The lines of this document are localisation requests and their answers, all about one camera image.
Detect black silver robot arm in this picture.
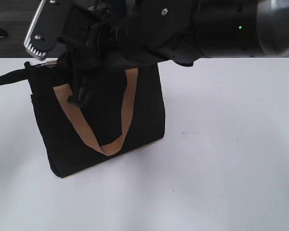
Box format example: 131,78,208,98
24,0,289,71

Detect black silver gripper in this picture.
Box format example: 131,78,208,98
24,0,135,72

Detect black bag shoulder strap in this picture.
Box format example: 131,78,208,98
0,67,31,89

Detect black tote bag tan handles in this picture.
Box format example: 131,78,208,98
25,63,165,178

